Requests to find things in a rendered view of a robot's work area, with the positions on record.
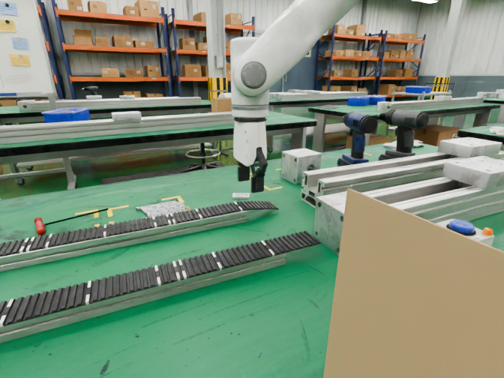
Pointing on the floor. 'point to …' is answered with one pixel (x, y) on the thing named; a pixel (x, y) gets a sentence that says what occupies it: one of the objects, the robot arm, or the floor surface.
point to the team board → (26, 66)
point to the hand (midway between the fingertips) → (250, 181)
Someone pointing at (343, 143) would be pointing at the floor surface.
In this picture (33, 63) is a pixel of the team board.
